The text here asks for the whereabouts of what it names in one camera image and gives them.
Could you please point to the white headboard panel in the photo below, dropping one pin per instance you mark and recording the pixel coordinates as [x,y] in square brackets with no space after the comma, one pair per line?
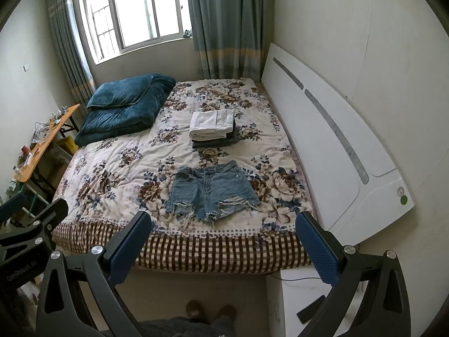
[356,186]

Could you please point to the window with white frame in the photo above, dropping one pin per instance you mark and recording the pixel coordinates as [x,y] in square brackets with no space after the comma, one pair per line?
[115,27]

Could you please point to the teal folded blanket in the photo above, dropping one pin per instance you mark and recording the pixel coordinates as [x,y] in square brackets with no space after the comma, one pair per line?
[124,107]

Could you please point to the blue denim shorts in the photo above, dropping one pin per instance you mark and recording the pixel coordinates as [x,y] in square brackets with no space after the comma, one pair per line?
[211,193]

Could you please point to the white bedside cabinet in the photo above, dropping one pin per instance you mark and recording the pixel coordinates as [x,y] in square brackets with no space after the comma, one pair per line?
[288,292]

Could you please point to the left teal curtain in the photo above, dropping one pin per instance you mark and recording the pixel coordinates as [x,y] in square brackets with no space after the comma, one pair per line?
[69,50]

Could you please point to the right teal curtain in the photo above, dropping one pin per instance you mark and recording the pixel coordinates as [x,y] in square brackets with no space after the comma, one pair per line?
[231,37]

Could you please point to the folded white pants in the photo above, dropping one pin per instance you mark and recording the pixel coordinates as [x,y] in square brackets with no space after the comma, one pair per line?
[211,125]

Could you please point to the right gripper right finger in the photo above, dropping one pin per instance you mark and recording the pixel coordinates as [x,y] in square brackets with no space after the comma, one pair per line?
[384,308]

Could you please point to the teal curtain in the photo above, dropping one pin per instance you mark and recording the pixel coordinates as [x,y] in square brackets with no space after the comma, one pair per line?
[69,50]
[231,37]

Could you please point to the folded dark grey pants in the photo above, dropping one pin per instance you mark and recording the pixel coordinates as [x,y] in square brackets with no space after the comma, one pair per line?
[230,139]

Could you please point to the right brown slipper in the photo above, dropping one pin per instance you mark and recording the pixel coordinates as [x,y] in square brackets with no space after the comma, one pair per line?
[227,313]

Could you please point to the floral bed quilt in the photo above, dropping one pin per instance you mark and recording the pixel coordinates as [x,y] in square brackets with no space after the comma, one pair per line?
[109,181]

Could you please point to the black remote on cabinet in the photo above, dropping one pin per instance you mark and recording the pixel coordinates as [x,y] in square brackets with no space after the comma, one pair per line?
[306,314]

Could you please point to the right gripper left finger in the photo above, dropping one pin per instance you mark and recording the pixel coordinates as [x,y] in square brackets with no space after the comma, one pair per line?
[62,309]

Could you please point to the orange wooden side table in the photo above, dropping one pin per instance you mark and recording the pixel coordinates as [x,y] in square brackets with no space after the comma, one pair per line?
[29,171]

